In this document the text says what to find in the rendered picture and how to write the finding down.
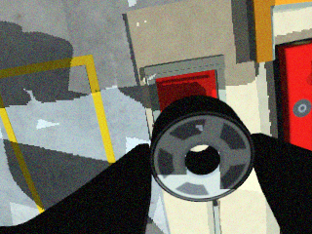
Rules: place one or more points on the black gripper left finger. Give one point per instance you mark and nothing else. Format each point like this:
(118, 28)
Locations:
(116, 201)

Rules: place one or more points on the yellow tape outline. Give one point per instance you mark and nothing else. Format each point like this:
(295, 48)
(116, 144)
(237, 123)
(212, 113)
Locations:
(53, 65)

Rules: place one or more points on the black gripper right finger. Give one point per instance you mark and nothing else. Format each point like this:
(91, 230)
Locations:
(284, 173)

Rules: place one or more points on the black wheel with grey hub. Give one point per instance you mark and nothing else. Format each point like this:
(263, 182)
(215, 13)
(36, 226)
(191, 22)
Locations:
(205, 175)

